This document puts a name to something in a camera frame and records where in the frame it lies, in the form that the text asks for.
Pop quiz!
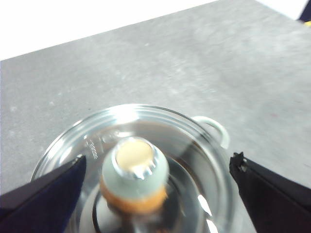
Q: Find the dark object with yellow mark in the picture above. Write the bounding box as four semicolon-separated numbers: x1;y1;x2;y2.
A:
297;0;311;26

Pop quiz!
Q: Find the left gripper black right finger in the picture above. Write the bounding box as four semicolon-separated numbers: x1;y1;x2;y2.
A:
229;151;311;233

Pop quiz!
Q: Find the glass lid with green knob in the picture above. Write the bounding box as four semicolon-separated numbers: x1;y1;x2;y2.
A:
30;104;242;233

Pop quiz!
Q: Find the pale green electric cooking pot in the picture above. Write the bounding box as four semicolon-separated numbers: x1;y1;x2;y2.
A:
190;116;230;150

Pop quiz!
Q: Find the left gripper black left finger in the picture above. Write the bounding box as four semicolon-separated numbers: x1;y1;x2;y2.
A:
0;155;87;233

